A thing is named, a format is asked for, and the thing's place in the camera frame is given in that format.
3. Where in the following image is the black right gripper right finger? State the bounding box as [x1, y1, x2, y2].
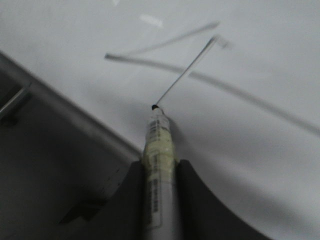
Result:
[175, 159, 270, 240]

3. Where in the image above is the white taped whiteboard marker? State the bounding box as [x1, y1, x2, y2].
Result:
[141, 104, 181, 240]

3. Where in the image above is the white whiteboard with aluminium frame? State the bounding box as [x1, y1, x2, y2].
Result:
[0, 0, 320, 240]

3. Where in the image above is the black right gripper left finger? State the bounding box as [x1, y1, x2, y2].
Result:
[84, 161, 145, 240]

